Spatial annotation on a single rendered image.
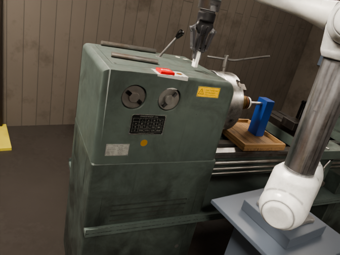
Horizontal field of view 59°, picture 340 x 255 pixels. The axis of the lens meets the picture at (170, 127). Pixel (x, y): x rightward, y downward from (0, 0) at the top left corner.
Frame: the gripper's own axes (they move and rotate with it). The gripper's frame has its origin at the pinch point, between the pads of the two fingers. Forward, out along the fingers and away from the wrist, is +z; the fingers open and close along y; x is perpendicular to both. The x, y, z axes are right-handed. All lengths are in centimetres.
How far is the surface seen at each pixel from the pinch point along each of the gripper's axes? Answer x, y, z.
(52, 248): 30, -50, 131
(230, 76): 7.2, 26.4, 7.6
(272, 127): 17, 78, 40
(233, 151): -4, 34, 45
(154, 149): -13.9, -17.9, 37.7
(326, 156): -18, 90, 41
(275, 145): -6, 61, 41
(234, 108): -3.5, 25.8, 20.5
